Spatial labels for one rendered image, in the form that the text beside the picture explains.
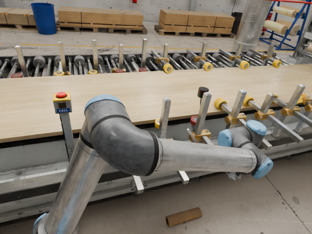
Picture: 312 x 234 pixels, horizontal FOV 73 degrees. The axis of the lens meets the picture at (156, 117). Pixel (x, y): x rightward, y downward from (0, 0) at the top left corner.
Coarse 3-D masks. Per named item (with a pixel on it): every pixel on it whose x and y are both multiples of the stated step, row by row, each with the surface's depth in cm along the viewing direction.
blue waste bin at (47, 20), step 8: (32, 8) 530; (40, 8) 525; (48, 8) 534; (40, 16) 536; (48, 16) 543; (40, 24) 548; (48, 24) 553; (40, 32) 563; (48, 32) 564; (56, 32) 586
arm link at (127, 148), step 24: (120, 120) 51; (96, 144) 50; (120, 144) 48; (144, 144) 49; (168, 144) 55; (192, 144) 61; (240, 144) 83; (120, 168) 50; (144, 168) 49; (168, 168) 55; (192, 168) 59; (216, 168) 65; (240, 168) 71; (264, 168) 75
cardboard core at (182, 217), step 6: (186, 210) 179; (192, 210) 178; (198, 210) 178; (168, 216) 172; (174, 216) 172; (180, 216) 172; (186, 216) 173; (192, 216) 175; (198, 216) 177; (168, 222) 174; (174, 222) 169; (180, 222) 172
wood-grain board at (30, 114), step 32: (0, 96) 144; (32, 96) 148; (128, 96) 161; (160, 96) 165; (192, 96) 170; (224, 96) 176; (256, 96) 181; (288, 96) 187; (0, 128) 118; (32, 128) 121
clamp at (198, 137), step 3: (207, 129) 141; (192, 132) 137; (201, 132) 137; (204, 132) 138; (207, 132) 138; (189, 135) 137; (195, 135) 134; (198, 135) 135; (201, 135) 135; (204, 135) 136; (207, 135) 137; (189, 138) 137; (192, 138) 134; (198, 138) 136
